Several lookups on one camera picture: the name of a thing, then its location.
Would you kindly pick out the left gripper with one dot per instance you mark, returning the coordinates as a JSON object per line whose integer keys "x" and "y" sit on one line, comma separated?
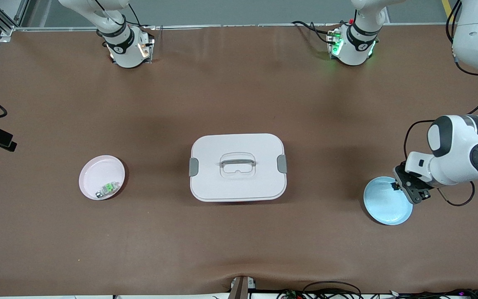
{"x": 418, "y": 192}

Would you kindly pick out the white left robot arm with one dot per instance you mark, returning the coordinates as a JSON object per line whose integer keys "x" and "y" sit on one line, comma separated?
{"x": 459, "y": 149}

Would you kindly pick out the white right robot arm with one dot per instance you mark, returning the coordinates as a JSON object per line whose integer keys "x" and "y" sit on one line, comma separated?
{"x": 125, "y": 50}

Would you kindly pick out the white lidded storage box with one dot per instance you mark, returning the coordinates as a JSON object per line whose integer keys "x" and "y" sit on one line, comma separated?
{"x": 239, "y": 182}

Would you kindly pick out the light blue round plate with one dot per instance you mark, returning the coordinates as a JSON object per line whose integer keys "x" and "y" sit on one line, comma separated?
{"x": 384, "y": 207}

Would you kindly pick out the pink round plate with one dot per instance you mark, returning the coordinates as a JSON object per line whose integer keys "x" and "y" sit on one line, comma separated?
{"x": 98, "y": 170}

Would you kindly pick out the small circuit board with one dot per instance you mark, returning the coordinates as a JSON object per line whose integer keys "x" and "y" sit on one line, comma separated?
{"x": 292, "y": 295}

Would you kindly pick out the brown table cover sheet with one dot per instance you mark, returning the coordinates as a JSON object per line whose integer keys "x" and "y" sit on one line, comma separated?
{"x": 239, "y": 83}

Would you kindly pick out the green and clear switch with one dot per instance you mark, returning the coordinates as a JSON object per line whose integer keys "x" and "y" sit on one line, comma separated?
{"x": 107, "y": 189}

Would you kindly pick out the camera stand post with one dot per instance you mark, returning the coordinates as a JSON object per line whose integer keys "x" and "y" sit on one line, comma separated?
{"x": 239, "y": 288}

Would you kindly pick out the grey table edge rail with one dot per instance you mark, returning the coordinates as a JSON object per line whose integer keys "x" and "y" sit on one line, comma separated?
{"x": 243, "y": 26}

